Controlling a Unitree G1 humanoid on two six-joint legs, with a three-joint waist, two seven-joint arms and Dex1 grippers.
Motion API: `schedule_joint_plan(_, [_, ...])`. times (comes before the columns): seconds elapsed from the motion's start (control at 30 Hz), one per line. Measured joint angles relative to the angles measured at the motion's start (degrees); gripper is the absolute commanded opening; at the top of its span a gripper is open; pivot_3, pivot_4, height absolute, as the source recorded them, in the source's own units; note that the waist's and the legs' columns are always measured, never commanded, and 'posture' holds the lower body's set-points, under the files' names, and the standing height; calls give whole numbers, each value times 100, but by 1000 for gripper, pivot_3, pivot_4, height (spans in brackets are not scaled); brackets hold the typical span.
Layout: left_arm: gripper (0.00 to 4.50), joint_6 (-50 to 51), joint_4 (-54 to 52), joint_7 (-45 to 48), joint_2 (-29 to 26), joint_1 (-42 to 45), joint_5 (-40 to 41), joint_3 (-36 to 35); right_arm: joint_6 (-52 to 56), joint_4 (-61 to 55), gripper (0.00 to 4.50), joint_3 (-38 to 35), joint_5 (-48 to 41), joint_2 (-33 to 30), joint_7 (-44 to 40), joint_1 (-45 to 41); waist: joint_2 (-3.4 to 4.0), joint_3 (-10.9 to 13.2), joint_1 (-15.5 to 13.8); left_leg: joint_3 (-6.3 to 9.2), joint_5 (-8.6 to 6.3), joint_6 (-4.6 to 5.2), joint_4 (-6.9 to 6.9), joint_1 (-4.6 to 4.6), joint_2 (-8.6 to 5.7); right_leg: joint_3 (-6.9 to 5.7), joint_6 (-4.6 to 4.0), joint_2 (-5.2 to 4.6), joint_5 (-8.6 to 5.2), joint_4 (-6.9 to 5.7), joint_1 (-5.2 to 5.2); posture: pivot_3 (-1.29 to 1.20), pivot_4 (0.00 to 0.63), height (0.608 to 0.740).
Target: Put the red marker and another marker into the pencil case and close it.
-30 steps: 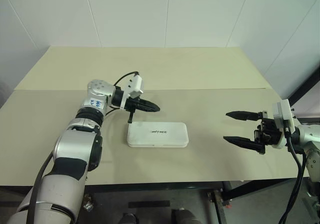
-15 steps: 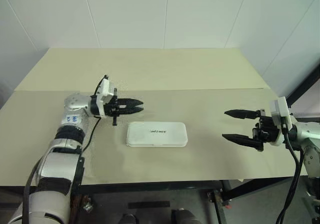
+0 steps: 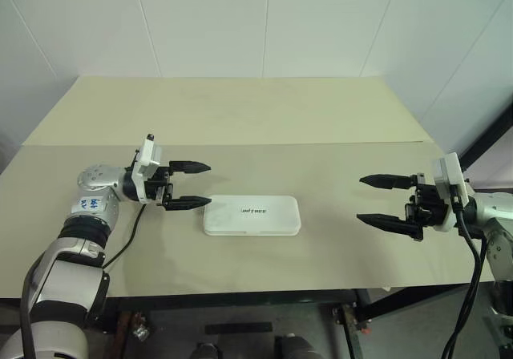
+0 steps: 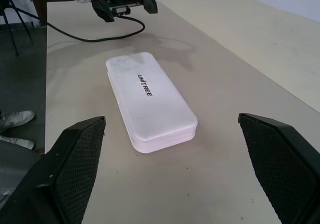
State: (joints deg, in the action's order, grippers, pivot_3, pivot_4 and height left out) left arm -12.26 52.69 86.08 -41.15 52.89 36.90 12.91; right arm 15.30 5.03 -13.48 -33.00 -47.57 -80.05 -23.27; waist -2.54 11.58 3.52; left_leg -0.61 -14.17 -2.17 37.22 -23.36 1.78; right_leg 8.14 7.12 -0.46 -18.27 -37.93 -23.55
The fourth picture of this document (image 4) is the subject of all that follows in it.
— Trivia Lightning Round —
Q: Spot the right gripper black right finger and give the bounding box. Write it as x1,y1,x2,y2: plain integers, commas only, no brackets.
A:
237,112,320,224

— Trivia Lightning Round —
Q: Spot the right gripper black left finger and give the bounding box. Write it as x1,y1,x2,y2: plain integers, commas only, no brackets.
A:
0,115,107,224

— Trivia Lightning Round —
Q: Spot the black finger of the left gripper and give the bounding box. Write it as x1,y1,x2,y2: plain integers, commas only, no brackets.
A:
92,0,116,24
140,0,158,15

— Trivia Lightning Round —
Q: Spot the white Unitree pencil case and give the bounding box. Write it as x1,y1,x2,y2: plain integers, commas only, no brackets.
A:
104,50,199,154

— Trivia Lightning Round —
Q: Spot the white sneaker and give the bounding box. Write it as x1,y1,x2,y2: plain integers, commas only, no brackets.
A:
0,110,36,135
0,134,36,150

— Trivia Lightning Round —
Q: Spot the black tripod stand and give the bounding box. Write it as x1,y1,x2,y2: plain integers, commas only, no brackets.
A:
0,0,39,57

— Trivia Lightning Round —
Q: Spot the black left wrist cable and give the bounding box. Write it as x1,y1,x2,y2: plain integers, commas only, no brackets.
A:
46,13,146,43

